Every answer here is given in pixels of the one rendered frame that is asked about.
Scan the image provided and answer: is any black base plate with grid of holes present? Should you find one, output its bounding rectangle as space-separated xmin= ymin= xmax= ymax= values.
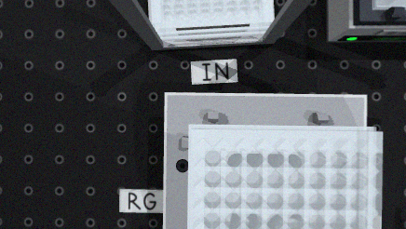
xmin=0 ymin=0 xmax=406 ymax=229

